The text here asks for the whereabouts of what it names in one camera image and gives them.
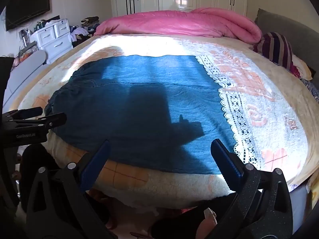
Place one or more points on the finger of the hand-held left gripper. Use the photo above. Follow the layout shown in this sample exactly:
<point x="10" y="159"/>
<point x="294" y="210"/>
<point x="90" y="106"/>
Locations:
<point x="53" y="121"/>
<point x="27" y="112"/>

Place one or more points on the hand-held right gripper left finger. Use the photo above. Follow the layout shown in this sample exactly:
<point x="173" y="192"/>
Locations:
<point x="96" y="164"/>

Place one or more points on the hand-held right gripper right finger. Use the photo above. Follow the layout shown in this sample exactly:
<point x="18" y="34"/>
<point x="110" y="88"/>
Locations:
<point x="227" y="165"/>

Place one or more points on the blue pants with lace hem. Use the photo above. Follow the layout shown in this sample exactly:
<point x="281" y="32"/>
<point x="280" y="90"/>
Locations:
<point x="149" y="109"/>

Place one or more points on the cream floral printed blanket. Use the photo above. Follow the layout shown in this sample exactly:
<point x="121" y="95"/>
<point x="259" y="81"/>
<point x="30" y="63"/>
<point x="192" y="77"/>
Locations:
<point x="271" y="119"/>

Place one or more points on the white drawer cabinet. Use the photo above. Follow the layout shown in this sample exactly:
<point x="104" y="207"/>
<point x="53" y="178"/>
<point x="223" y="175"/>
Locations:
<point x="53" y="42"/>

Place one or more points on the pile of clothes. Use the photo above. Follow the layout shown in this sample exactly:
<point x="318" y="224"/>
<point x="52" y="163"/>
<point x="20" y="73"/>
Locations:
<point x="83" y="31"/>

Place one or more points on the dark patterned cloth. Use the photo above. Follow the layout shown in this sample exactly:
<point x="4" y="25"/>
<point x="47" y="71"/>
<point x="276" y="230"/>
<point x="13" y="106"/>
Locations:
<point x="311" y="89"/>

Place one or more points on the cream pillow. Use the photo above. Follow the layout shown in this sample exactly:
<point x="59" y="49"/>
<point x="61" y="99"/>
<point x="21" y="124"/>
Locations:
<point x="302" y="67"/>

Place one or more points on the striped purple pillow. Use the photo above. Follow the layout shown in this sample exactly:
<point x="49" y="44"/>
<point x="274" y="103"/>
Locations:
<point x="276" y="47"/>

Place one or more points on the grey headboard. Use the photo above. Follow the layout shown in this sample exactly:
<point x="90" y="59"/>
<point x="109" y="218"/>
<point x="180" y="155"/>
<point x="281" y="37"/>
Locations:
<point x="296" y="32"/>

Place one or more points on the pink comforter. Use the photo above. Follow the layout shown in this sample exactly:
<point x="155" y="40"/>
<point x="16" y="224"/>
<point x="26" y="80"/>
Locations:
<point x="174" y="23"/>

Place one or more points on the black wall television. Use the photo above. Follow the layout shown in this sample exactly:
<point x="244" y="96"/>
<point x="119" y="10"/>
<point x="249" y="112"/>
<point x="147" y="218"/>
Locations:
<point x="27" y="7"/>

